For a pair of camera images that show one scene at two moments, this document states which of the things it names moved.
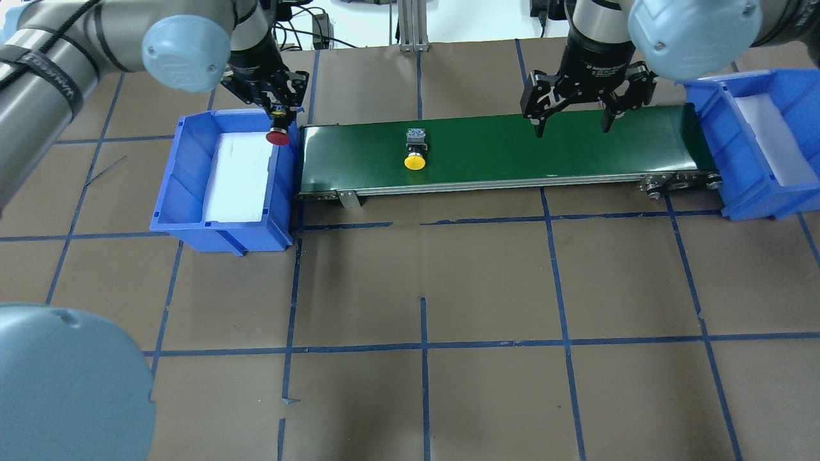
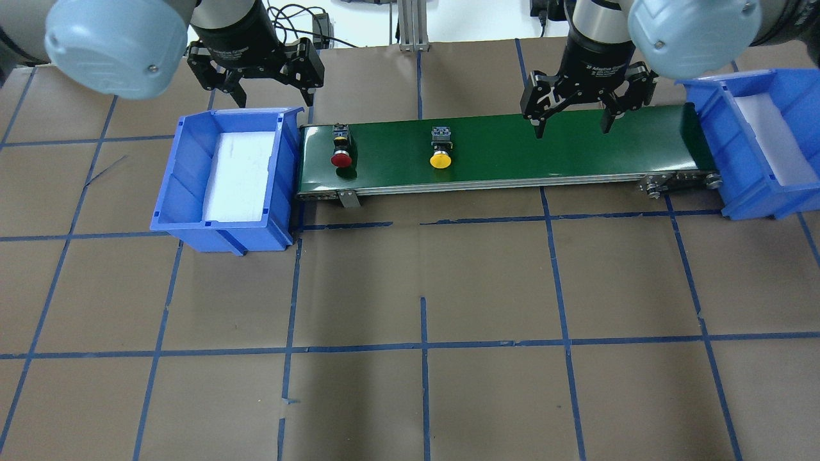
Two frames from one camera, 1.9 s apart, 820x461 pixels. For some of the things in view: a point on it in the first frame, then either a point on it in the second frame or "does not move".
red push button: [278, 134] → [341, 158]
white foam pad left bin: [237, 178] does not move
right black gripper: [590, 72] does not move
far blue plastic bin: [225, 187] does not move
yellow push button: [416, 146] → [441, 158]
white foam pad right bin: [786, 156] does not move
